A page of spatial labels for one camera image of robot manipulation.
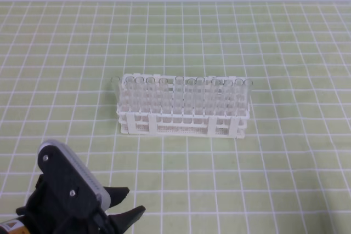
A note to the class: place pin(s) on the white test tube rack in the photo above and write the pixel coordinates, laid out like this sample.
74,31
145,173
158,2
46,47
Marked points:
208,119

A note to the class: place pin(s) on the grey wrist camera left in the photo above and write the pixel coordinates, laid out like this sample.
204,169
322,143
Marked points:
71,182

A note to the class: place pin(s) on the clear test tube in rack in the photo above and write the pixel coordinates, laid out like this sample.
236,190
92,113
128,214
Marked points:
227,92
239,95
139,89
130,90
150,83
191,83
163,86

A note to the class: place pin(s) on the green checkered tablecloth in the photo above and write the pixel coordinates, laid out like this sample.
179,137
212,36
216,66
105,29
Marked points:
291,172

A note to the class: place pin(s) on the clear glass test tube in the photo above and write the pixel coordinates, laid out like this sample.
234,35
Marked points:
248,83

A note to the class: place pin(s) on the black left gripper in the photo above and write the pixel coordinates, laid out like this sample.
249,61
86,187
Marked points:
62,208

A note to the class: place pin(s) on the leaning clear test tube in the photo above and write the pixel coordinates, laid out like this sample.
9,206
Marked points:
115,82

